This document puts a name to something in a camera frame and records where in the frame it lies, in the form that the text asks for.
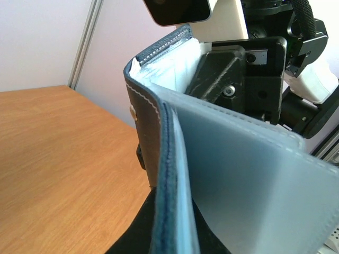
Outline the aluminium rail base frame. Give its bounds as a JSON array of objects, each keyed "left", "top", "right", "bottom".
[{"left": 312, "top": 128, "right": 338, "bottom": 167}]

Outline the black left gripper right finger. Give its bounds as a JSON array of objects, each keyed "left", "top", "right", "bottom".
[{"left": 192, "top": 200, "right": 231, "bottom": 254}]

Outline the blue zip card holder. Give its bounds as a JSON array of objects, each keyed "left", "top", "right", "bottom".
[{"left": 124, "top": 25, "right": 338, "bottom": 253}]

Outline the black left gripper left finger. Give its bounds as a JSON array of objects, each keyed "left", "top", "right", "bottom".
[{"left": 105, "top": 188, "right": 156, "bottom": 254}]

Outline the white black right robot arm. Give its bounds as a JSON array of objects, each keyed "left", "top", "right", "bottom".
[{"left": 130, "top": 1, "right": 338, "bottom": 139}]

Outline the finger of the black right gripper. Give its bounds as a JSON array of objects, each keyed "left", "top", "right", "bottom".
[{"left": 136, "top": 144, "right": 146, "bottom": 170}]

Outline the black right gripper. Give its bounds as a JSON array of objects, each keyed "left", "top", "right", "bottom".
[{"left": 185, "top": 37, "right": 287, "bottom": 124}]

